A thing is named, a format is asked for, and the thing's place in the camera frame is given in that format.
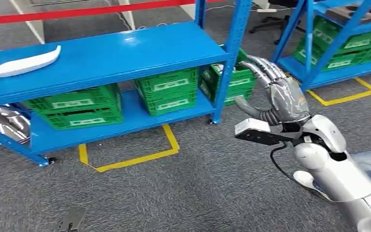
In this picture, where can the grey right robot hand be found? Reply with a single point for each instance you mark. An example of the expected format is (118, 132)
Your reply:
(286, 99)

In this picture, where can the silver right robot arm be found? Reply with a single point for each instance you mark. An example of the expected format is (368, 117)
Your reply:
(336, 169)

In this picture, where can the green plastic crate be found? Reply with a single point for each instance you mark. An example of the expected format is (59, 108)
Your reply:
(73, 101)
(168, 84)
(358, 41)
(240, 83)
(172, 105)
(339, 60)
(83, 121)

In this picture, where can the blue metal shelf rack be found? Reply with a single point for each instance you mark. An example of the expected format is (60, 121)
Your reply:
(332, 73)
(124, 48)

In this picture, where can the black office chair base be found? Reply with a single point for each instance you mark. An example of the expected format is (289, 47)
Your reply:
(268, 22)

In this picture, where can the white power strip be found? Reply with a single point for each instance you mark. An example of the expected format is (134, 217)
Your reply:
(266, 10)

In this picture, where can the red barrier band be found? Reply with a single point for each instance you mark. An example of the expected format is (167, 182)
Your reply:
(76, 12)

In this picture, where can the black robot foot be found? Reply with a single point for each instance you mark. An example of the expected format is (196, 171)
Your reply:
(73, 219)

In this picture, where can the white curved plastic part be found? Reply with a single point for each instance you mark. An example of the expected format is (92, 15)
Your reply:
(22, 64)

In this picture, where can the shiny chrome part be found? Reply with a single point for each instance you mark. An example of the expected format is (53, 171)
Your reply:
(8, 123)

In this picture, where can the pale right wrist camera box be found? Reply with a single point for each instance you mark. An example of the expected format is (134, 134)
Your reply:
(252, 128)

